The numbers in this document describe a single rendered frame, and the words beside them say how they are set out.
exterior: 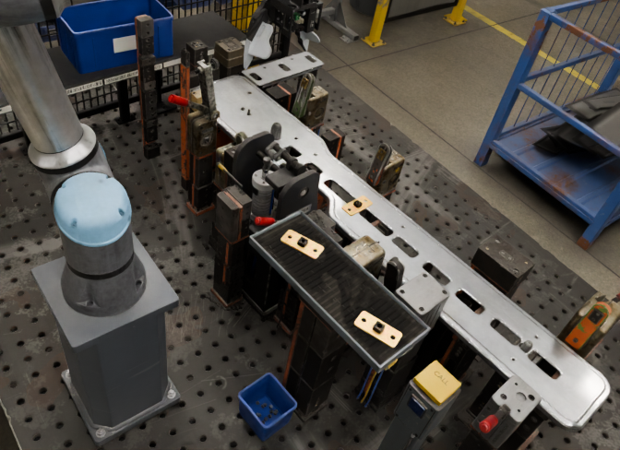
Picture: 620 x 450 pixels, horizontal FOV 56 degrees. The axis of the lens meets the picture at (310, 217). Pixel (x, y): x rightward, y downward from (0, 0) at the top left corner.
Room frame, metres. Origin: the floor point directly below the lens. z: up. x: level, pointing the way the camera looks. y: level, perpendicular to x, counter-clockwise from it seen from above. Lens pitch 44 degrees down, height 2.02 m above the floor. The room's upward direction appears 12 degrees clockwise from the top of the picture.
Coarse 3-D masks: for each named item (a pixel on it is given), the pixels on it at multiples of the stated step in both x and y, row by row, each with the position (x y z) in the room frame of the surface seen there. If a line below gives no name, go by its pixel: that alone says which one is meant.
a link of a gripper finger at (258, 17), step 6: (258, 6) 0.98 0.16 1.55; (264, 6) 0.98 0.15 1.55; (258, 12) 0.97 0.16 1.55; (264, 12) 0.97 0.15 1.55; (252, 18) 0.97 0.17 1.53; (258, 18) 0.96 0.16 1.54; (264, 18) 0.97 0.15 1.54; (252, 24) 0.96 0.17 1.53; (258, 24) 0.96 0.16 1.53; (252, 30) 0.96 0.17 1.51; (246, 36) 0.96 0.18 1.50; (252, 36) 0.96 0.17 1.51
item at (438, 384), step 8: (432, 368) 0.58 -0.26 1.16; (440, 368) 0.58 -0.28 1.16; (416, 376) 0.56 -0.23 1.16; (424, 376) 0.56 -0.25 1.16; (432, 376) 0.56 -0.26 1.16; (440, 376) 0.57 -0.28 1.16; (448, 376) 0.57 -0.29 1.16; (416, 384) 0.55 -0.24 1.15; (424, 384) 0.55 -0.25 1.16; (432, 384) 0.55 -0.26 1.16; (440, 384) 0.55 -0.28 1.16; (448, 384) 0.56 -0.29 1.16; (456, 384) 0.56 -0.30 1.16; (424, 392) 0.54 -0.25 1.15; (432, 392) 0.53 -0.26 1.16; (440, 392) 0.54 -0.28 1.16; (448, 392) 0.54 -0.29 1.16; (440, 400) 0.52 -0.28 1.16
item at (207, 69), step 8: (200, 64) 1.30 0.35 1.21; (208, 64) 1.32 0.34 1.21; (216, 64) 1.32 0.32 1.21; (200, 72) 1.29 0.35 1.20; (208, 72) 1.30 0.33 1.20; (200, 80) 1.31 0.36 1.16; (208, 80) 1.30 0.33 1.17; (200, 88) 1.32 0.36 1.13; (208, 88) 1.30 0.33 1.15; (208, 96) 1.30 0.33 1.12; (208, 104) 1.31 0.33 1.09
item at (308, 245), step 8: (288, 232) 0.83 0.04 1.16; (296, 232) 0.83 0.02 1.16; (280, 240) 0.81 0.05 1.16; (288, 240) 0.81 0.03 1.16; (296, 240) 0.81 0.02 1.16; (304, 240) 0.81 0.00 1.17; (296, 248) 0.79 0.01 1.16; (304, 248) 0.79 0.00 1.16; (312, 248) 0.80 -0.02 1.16; (320, 248) 0.80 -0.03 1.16; (312, 256) 0.78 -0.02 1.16
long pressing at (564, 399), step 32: (224, 96) 1.50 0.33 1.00; (256, 96) 1.53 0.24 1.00; (224, 128) 1.34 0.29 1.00; (256, 128) 1.37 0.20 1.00; (288, 128) 1.40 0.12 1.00; (320, 160) 1.28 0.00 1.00; (320, 192) 1.16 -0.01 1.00; (352, 192) 1.18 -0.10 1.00; (352, 224) 1.06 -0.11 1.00; (416, 224) 1.11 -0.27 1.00; (416, 256) 0.99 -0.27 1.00; (448, 256) 1.02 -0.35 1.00; (448, 288) 0.92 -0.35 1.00; (480, 288) 0.94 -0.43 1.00; (448, 320) 0.82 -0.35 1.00; (480, 320) 0.84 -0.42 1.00; (512, 320) 0.86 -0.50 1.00; (480, 352) 0.75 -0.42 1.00; (512, 352) 0.77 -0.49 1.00; (544, 352) 0.79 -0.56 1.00; (544, 384) 0.71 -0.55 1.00; (576, 384) 0.72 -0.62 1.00; (608, 384) 0.74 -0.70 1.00; (576, 416) 0.65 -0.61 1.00
